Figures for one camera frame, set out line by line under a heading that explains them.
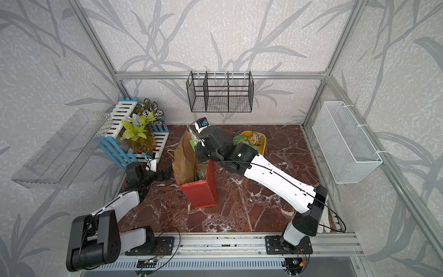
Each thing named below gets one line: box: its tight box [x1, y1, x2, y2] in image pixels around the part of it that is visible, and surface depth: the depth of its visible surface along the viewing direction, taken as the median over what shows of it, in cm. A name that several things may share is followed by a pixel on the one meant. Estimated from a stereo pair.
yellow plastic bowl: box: [241, 130, 267, 156], surface depth 107 cm
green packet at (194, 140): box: [189, 129, 202, 152], surface depth 67 cm
